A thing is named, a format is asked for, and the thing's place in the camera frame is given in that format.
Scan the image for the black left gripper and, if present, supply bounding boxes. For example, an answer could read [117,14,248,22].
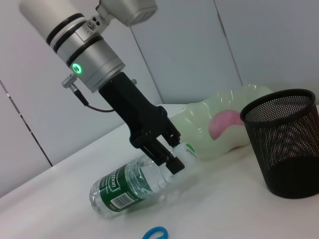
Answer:
[98,71,185,175]

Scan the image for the pale green glass fruit plate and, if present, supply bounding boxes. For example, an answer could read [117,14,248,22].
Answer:
[171,84,275,160]

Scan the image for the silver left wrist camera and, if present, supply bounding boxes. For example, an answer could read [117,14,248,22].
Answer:
[96,0,159,27]

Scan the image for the pink peach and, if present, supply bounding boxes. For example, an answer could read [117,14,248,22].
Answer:
[208,111,246,141]

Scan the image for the blue scissors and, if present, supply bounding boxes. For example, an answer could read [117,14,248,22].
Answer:
[142,226,169,239]

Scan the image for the clear green-label water bottle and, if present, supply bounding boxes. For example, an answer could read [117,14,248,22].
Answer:
[89,141,199,220]

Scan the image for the black mesh pen cup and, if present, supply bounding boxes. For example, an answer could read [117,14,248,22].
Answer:
[239,89,319,200]

